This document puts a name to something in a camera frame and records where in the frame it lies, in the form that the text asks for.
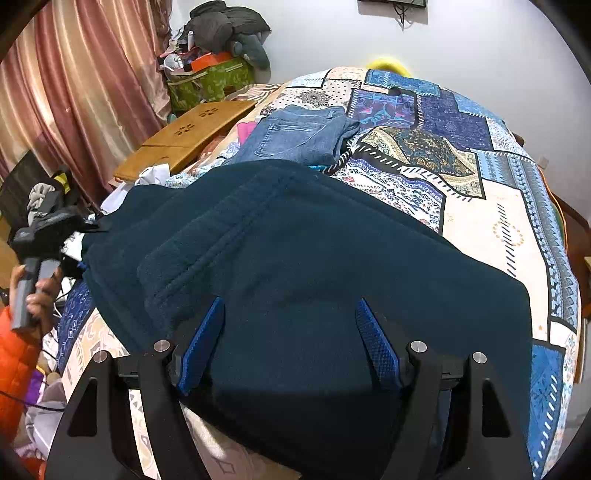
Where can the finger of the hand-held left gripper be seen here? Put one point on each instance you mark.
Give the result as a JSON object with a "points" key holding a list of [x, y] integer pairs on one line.
{"points": [[76, 267]]}

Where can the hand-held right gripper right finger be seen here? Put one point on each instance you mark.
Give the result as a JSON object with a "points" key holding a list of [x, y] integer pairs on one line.
{"points": [[376, 339]]}

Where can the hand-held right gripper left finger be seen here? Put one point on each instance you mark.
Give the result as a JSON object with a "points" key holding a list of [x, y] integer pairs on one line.
{"points": [[203, 341]]}

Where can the dark teal fleece pants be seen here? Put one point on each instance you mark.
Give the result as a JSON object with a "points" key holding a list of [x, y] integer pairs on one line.
{"points": [[300, 258]]}

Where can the person's left hand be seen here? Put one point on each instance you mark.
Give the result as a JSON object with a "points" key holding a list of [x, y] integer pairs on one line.
{"points": [[44, 300]]}

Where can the black chair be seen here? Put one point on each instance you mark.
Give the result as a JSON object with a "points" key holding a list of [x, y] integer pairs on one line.
{"points": [[18, 184]]}

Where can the white cloth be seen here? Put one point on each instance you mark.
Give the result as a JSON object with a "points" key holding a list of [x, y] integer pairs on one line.
{"points": [[152, 174]]}

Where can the pink striped curtain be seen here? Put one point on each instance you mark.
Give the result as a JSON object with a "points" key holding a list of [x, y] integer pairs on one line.
{"points": [[92, 83]]}

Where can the wooden lap desk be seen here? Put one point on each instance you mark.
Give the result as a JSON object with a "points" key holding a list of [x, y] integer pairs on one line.
{"points": [[184, 134]]}

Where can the patchwork patterned bedspread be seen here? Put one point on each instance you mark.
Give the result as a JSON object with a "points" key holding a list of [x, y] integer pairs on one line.
{"points": [[485, 207]]}

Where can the pink cloth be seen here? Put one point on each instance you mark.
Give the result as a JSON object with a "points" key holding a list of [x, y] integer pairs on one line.
{"points": [[247, 131]]}

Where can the blue denim jeans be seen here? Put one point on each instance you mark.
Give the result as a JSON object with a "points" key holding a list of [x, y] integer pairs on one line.
{"points": [[286, 136]]}

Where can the green patterned storage box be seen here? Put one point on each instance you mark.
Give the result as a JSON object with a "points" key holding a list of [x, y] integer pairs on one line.
{"points": [[217, 76]]}

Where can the orange box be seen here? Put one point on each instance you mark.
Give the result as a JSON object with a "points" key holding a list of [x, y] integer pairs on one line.
{"points": [[210, 61]]}

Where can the striped cloth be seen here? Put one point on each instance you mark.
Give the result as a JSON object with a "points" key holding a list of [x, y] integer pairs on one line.
{"points": [[256, 90]]}

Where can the pile of dark jackets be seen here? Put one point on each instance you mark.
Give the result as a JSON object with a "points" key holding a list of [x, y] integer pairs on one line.
{"points": [[217, 25]]}

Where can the grey hanging cloth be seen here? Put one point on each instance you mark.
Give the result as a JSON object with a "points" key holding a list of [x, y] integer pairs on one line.
{"points": [[254, 50]]}

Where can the yellow foam tube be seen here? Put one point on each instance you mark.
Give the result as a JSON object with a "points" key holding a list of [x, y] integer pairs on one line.
{"points": [[385, 60]]}

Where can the white wall socket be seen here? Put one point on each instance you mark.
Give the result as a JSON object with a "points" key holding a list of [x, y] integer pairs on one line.
{"points": [[543, 161]]}

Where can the small black wall monitor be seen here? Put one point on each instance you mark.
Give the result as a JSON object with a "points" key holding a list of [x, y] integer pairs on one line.
{"points": [[392, 2]]}

